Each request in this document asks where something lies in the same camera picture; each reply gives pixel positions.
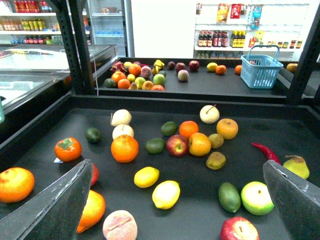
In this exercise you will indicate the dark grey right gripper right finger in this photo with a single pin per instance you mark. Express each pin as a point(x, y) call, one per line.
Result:
point(296, 199)

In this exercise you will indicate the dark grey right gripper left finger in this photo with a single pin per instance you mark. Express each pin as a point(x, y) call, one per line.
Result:
point(55, 212)

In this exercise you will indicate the yellow lemon smaller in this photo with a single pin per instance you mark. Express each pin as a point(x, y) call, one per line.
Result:
point(146, 177)

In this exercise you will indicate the yellow lemon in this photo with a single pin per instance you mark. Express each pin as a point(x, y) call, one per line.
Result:
point(166, 194)
point(211, 67)

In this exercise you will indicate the yellow pear right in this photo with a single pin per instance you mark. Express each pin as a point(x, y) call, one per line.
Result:
point(297, 165)

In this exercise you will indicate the orange fruit behind left finger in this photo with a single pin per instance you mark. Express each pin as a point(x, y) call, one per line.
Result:
point(93, 211)

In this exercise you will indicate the bright green apple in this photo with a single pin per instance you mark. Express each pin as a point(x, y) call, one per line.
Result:
point(256, 199)

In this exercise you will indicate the orange tangerine far left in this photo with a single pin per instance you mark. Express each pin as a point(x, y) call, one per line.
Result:
point(16, 184)

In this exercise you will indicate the white price tag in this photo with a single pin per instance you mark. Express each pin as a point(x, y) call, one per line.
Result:
point(57, 160)

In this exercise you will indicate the red chili pepper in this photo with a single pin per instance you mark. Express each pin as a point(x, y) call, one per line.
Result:
point(269, 154)

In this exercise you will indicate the red fruit behind left finger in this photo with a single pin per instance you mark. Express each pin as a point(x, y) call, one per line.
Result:
point(95, 175)

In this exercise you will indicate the pink peach front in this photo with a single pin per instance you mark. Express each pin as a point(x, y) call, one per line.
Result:
point(120, 225)

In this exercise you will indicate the orange persimmon green calyx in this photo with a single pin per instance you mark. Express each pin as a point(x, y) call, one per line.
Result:
point(68, 149)

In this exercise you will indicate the red apple front right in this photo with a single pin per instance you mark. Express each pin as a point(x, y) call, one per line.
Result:
point(238, 228)

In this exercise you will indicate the dark green lime left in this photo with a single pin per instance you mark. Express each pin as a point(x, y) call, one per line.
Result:
point(93, 135)

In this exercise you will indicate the brown kiwi lower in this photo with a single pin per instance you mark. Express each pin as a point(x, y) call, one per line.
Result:
point(215, 161)

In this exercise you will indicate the brown kiwi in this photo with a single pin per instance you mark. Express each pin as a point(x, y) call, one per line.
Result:
point(216, 140)
point(215, 161)

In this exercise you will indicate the large orange centre left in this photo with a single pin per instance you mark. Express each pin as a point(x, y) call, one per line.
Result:
point(124, 149)

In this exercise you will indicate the large orange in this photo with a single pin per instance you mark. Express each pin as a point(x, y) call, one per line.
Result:
point(135, 69)
point(124, 149)

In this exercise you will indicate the golden yellow apple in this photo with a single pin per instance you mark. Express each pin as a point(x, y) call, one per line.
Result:
point(228, 128)

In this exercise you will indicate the brown kiwi upper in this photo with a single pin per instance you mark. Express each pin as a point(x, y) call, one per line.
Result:
point(216, 140)

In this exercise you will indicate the white pear lower left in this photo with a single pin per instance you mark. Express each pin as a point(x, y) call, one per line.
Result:
point(122, 129)

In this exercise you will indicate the yellow orange persimmon centre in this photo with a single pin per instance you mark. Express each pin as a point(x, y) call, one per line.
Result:
point(199, 144)

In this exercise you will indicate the white pear upper left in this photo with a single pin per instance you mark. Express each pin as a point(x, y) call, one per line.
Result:
point(120, 117)

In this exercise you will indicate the green lime centre lower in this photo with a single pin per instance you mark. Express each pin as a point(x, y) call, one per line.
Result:
point(155, 145)

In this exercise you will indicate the white pear with stem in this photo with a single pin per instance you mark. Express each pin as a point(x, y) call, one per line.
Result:
point(209, 114)

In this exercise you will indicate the small orange mandarin centre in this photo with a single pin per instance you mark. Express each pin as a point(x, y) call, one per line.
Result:
point(188, 128)

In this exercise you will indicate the red apple centre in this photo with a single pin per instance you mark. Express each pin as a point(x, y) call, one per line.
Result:
point(177, 145)

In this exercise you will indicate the small blue basket far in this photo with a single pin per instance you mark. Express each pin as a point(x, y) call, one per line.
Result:
point(260, 71)

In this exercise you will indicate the glass top freezer chest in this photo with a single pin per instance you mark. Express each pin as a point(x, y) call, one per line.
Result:
point(25, 68)

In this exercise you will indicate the green lime centre upper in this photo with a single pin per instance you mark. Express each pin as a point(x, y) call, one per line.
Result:
point(169, 128)

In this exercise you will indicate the far orange mandarin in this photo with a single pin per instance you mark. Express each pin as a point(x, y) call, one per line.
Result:
point(220, 69)

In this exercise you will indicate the far large orange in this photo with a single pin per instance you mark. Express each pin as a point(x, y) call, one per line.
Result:
point(135, 69)

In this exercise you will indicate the far green apple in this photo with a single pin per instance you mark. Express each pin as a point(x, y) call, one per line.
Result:
point(159, 79)

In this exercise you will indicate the far pink peach alone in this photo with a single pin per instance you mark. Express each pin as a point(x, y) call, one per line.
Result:
point(183, 75)

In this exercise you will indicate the far dark red apple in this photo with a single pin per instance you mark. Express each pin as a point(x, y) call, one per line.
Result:
point(194, 65)

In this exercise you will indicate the far banana bunch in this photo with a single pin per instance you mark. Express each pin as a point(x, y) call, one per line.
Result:
point(157, 67)

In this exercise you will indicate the black shelf upright post right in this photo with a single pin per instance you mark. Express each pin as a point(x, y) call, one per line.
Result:
point(306, 63)

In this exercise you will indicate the black shelf upright post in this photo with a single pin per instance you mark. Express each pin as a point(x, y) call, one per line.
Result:
point(306, 63)
point(69, 15)

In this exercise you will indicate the black shelf upright post left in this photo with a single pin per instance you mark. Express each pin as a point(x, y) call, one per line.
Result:
point(69, 15)

